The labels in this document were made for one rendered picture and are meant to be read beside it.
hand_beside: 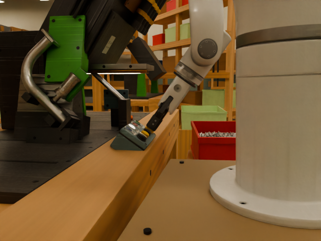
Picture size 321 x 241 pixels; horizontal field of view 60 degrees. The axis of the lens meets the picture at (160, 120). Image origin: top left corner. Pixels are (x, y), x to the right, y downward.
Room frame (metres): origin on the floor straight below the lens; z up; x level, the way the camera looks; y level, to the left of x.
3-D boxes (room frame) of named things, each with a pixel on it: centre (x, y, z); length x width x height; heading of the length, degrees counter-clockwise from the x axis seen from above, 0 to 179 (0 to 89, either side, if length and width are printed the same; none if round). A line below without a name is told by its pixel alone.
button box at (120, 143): (0.76, 0.07, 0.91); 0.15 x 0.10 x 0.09; 172
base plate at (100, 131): (0.99, 0.34, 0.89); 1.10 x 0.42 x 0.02; 172
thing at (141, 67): (1.05, 0.23, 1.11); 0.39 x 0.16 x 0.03; 82
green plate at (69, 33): (0.91, 0.29, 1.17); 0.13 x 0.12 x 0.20; 172
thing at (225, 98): (4.40, -0.41, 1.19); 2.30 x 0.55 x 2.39; 31
